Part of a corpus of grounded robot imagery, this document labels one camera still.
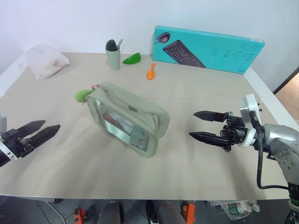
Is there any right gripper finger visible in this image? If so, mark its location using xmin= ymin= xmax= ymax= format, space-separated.
xmin=189 ymin=131 xmax=226 ymax=147
xmin=192 ymin=111 xmax=229 ymax=123

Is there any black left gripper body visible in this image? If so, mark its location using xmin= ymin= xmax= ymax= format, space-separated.
xmin=0 ymin=129 xmax=35 ymax=160

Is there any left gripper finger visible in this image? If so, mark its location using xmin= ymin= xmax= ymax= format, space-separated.
xmin=17 ymin=119 xmax=47 ymax=139
xmin=28 ymin=124 xmax=61 ymax=150

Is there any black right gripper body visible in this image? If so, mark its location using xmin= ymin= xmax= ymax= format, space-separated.
xmin=220 ymin=112 xmax=249 ymax=153

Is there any pale green zip pouch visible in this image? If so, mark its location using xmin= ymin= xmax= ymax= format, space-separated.
xmin=85 ymin=81 xmax=171 ymax=159

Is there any beige table cover sheet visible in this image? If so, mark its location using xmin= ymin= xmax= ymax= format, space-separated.
xmin=0 ymin=51 xmax=291 ymax=202

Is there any green plush charm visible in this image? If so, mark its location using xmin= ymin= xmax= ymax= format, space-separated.
xmin=74 ymin=90 xmax=91 ymax=104

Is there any teal keyboard and mouse box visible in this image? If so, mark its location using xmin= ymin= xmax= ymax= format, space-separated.
xmin=152 ymin=25 xmax=266 ymax=75

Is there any white plastic bag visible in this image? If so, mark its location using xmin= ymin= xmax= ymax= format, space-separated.
xmin=24 ymin=43 xmax=71 ymax=81

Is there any orange plastic scoop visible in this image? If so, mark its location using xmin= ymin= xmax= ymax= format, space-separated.
xmin=146 ymin=63 xmax=156 ymax=81

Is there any clear bag of small items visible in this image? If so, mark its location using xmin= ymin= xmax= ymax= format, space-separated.
xmin=205 ymin=200 xmax=261 ymax=220

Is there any orange clamp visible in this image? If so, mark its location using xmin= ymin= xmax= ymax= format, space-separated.
xmin=183 ymin=203 xmax=196 ymax=223
xmin=73 ymin=207 xmax=86 ymax=224

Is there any dark rounded shape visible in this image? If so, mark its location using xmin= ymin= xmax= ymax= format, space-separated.
xmin=96 ymin=201 xmax=125 ymax=224
xmin=145 ymin=200 xmax=188 ymax=224

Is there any bright green plastic leaf dish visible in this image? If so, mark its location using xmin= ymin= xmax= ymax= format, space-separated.
xmin=122 ymin=52 xmax=142 ymax=65

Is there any grey-green tall cup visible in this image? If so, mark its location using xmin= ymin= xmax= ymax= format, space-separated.
xmin=106 ymin=47 xmax=121 ymax=71

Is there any dark green avocado-shaped toy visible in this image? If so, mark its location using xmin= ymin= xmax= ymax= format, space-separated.
xmin=105 ymin=39 xmax=119 ymax=52

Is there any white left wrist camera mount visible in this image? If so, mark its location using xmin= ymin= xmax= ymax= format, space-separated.
xmin=0 ymin=114 xmax=19 ymax=162

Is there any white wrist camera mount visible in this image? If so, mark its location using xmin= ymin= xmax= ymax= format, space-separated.
xmin=0 ymin=114 xmax=19 ymax=162
xmin=238 ymin=93 xmax=263 ymax=148

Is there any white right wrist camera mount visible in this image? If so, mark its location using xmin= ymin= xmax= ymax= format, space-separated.
xmin=238 ymin=93 xmax=263 ymax=148

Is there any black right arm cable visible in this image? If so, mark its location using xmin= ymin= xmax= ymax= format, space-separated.
xmin=248 ymin=109 xmax=290 ymax=190

